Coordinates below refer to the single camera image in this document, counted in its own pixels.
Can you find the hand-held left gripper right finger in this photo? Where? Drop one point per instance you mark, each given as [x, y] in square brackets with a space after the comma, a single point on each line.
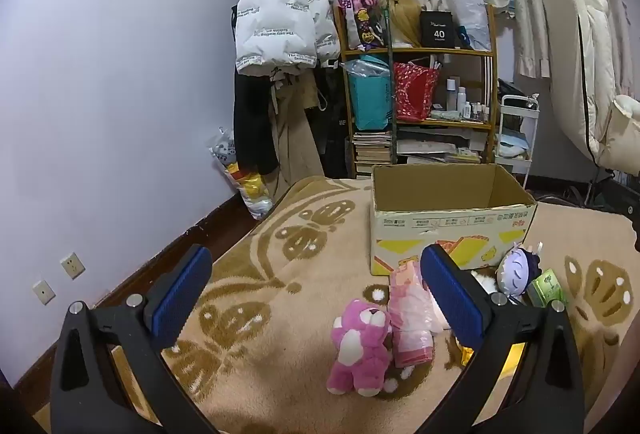
[455, 299]

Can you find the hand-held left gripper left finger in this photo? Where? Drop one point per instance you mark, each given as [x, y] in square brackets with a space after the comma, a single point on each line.
[180, 299]

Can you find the white plush toy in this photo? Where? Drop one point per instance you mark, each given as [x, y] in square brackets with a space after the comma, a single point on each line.
[484, 283]

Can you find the pink roll plush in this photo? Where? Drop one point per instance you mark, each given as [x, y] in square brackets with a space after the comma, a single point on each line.
[410, 314]

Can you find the purple-haired plush doll head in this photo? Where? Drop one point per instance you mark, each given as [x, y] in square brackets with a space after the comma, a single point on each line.
[517, 271]

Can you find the small green box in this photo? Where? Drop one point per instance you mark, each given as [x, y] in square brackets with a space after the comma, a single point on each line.
[547, 286]

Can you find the cardboard box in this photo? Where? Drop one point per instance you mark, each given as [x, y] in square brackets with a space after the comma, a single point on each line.
[450, 194]

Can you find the pink teddy bear plush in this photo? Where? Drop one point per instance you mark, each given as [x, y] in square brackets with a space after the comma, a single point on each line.
[357, 344]

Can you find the beige butterfly pattern blanket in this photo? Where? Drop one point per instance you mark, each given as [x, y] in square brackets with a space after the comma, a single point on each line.
[275, 314]

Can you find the plastic bag of toys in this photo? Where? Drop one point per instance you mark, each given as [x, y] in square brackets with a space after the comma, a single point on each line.
[250, 189]

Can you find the loose pile of books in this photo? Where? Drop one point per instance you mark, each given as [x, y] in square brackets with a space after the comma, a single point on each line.
[435, 151]

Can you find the tall stack of books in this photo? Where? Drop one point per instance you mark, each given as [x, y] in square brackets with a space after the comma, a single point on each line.
[372, 154]

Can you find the white trolley cart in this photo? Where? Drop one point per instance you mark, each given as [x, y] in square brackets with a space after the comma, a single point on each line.
[517, 144]

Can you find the black hanging pants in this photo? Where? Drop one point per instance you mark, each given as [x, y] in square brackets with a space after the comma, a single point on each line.
[255, 124]

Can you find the beige hanging coat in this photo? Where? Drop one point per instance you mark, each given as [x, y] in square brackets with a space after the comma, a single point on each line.
[295, 139]

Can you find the row of cosmetic bottles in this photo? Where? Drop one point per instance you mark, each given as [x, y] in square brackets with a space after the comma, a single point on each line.
[462, 101]

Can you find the black hanging bag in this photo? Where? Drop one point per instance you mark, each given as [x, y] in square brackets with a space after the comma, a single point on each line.
[332, 129]

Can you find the red patterned bag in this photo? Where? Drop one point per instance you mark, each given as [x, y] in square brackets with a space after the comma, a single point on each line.
[415, 91]

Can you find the teal bag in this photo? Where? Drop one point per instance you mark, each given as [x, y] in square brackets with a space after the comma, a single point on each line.
[370, 99]

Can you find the wooden shelf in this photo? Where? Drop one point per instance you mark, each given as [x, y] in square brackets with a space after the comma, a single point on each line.
[492, 79]

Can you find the black box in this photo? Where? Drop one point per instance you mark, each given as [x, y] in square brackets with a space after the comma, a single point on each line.
[438, 31]

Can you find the cream padded chair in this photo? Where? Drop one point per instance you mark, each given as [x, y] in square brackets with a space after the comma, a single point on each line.
[595, 64]

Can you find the blond wig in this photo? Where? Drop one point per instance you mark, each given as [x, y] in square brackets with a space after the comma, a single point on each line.
[405, 21]

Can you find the clear plastic bag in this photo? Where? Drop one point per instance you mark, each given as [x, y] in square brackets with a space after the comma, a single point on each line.
[472, 14]

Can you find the purple printed bag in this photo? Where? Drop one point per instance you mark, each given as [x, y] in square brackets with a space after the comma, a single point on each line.
[362, 14]

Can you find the white printed puffer jacket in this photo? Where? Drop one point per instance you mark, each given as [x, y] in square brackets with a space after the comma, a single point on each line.
[275, 14]

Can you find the white wall socket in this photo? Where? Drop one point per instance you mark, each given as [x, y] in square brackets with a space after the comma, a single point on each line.
[73, 265]
[44, 292]

